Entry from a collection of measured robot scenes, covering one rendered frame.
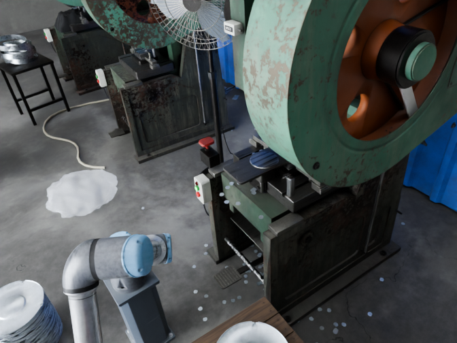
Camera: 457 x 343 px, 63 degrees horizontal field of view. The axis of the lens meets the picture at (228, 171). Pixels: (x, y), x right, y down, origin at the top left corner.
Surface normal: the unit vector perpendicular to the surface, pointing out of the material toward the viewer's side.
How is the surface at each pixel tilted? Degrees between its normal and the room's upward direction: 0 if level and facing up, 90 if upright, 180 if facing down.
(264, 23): 70
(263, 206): 0
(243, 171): 0
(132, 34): 90
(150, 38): 90
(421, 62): 90
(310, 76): 90
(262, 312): 0
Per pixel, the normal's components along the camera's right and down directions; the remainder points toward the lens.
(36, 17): 0.54, 0.48
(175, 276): -0.07, -0.80
